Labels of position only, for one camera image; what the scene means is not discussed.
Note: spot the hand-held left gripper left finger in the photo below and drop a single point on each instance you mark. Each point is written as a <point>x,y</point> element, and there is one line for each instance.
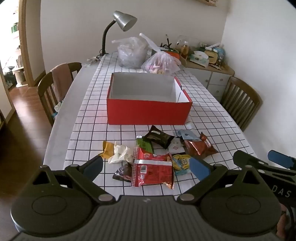
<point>93,168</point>

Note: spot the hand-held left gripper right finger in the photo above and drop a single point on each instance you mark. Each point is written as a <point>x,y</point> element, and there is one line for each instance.
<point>198,168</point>

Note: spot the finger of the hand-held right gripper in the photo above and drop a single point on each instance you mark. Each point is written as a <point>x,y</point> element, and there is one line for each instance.
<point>281,159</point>
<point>245,158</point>

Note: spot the yellow cartoon snack packet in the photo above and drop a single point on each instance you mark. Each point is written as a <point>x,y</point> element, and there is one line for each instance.
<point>181,163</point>

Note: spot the brown snack packet red label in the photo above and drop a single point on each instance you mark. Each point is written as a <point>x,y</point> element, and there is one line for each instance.
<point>198,147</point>

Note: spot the dark brown snack packet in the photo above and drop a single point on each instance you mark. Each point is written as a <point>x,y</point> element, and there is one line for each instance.
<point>123,172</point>

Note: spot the white snack packet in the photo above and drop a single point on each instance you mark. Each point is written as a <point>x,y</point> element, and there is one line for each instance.
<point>176,147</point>

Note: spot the cream snack packet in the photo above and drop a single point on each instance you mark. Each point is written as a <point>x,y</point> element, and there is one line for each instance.
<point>121,153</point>

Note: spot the light blue snack packet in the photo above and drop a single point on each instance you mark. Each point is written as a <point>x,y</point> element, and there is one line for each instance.
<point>186,134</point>

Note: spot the red and silver snack packet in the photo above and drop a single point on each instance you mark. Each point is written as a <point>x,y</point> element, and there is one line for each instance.
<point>155,172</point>

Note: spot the black snack packet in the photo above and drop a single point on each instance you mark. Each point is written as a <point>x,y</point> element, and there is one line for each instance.
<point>159,136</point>

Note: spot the red checker-edged snack packet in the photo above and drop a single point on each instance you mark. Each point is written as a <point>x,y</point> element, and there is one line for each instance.
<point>148,155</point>

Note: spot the green snack packet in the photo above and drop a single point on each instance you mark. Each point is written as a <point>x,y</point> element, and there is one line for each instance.
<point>145,144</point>

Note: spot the red cardboard box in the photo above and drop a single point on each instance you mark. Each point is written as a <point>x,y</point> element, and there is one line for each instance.
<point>148,111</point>

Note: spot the plastic bag of snacks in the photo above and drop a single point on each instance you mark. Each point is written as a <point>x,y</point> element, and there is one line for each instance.
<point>161,62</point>

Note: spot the black-checked white tablecloth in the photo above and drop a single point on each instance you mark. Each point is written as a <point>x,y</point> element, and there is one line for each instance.
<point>208,111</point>

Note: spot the wooden slatted chair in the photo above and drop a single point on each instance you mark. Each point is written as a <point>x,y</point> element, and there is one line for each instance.
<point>242,97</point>

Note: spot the white cabinet wooden top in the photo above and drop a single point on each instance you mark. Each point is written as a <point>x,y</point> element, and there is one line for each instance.
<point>217,78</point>

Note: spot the wooden chair with cloth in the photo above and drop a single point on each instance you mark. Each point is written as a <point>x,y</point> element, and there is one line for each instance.
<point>44,92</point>

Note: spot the pink cloth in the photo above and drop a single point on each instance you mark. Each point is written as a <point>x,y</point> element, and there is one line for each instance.
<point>61,78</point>

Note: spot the light blue package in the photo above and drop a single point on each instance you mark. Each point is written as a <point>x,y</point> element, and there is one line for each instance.
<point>220,54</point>

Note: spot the small clear wrappers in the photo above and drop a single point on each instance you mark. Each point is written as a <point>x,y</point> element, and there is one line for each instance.
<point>91,60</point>

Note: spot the yellow box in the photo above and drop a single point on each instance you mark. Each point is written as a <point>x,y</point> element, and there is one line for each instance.
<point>211,55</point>

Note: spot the green and white tissue box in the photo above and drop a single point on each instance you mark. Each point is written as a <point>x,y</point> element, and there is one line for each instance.
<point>200,56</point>

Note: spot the orange and green bag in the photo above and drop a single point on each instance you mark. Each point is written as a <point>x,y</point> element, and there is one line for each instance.
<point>172,52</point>

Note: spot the amber liquid bottle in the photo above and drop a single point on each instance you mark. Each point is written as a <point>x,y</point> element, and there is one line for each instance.
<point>185,48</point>

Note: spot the white plant stand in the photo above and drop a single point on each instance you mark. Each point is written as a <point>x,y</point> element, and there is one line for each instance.
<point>18,74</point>

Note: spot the large clear plastic bag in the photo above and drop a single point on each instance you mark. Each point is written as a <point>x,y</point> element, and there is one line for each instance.
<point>131,53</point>

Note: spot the black branch-shaped stand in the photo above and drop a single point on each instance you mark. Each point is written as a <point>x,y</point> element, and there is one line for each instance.
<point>167,42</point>

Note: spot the silver desk lamp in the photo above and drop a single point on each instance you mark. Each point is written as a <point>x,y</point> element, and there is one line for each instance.
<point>124,20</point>

